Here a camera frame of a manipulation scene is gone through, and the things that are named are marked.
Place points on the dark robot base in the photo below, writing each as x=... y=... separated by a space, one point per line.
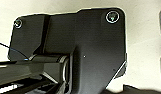
x=96 y=43

